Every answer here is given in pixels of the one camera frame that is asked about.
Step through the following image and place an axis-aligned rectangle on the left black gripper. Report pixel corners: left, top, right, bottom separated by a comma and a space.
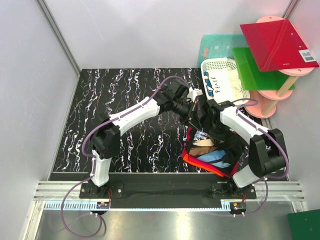
171, 98, 203, 132

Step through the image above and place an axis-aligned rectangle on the black t shirt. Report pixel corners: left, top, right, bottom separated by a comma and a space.
186, 117, 247, 176

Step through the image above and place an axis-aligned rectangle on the white plastic laundry basket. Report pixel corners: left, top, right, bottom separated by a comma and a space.
200, 58, 250, 106

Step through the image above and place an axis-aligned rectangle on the orange t shirt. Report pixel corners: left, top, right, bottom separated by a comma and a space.
182, 153, 228, 177

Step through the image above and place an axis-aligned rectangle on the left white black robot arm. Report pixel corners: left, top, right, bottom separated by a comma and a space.
81, 75, 203, 198

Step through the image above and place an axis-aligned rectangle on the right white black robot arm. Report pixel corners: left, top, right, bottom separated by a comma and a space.
201, 100, 290, 199

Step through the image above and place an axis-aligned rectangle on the green plastic sheet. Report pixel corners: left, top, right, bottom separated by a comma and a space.
232, 47, 289, 91

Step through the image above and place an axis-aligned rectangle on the pink wooden shelf stand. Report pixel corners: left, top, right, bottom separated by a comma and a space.
246, 16, 317, 119

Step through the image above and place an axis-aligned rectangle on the teal plastic board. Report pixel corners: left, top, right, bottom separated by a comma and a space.
197, 34, 248, 68

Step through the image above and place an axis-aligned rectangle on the red plastic sheet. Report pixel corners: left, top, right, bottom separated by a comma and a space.
240, 16, 319, 72

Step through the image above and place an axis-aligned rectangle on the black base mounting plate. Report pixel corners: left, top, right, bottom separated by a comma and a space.
79, 173, 257, 211

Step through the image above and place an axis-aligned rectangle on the dark green board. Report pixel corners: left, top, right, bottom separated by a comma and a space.
287, 209, 320, 240

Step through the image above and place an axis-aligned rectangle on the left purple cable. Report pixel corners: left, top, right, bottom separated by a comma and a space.
61, 75, 191, 238

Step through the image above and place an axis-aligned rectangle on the purple cable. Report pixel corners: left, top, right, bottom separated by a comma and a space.
61, 75, 191, 238
207, 98, 291, 218

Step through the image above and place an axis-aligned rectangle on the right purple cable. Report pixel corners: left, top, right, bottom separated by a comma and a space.
207, 98, 291, 218

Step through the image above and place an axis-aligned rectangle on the right corner aluminium post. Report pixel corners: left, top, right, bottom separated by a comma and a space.
282, 0, 300, 19

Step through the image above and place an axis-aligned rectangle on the corner aluminium post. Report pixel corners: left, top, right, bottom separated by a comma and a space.
282, 0, 300, 19
36, 0, 82, 76

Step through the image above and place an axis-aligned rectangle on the aluminium frame rail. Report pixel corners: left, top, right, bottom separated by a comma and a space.
33, 181, 305, 212

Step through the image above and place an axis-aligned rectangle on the left corner aluminium post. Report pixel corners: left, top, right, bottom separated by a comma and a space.
36, 0, 82, 76

